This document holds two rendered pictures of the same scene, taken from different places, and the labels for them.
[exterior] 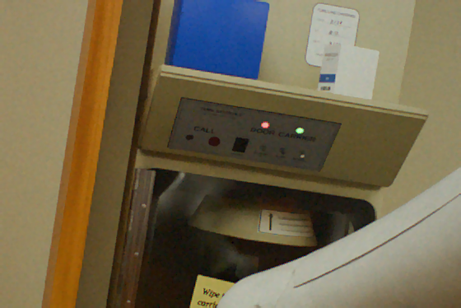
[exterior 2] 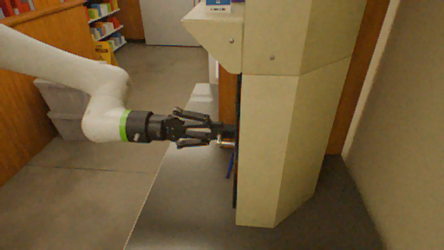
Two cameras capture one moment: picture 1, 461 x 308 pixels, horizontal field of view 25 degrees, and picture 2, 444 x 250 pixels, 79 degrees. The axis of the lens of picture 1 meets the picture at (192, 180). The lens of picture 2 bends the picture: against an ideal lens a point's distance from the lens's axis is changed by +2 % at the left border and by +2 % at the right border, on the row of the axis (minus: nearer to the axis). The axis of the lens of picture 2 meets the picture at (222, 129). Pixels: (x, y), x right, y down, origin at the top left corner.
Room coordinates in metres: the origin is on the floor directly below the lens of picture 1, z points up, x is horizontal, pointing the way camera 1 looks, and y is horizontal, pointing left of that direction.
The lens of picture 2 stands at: (1.41, -0.74, 1.61)
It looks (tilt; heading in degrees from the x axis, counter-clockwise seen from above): 34 degrees down; 104
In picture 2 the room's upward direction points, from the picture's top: straight up
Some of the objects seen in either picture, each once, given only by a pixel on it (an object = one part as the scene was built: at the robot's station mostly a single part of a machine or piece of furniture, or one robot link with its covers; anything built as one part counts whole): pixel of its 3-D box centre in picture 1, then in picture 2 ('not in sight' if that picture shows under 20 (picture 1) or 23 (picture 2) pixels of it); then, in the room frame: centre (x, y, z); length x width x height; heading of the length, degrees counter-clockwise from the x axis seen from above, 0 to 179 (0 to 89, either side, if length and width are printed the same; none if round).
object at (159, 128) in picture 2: not in sight; (168, 128); (1.11, -0.17, 1.20); 0.09 x 0.07 x 0.08; 8
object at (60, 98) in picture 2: not in sight; (77, 85); (-0.59, 1.32, 0.49); 0.60 x 0.42 x 0.33; 98
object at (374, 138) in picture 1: (280, 128); (221, 28); (1.25, -0.09, 1.46); 0.32 x 0.11 x 0.10; 98
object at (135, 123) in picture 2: not in sight; (142, 128); (1.04, -0.18, 1.20); 0.12 x 0.06 x 0.09; 98
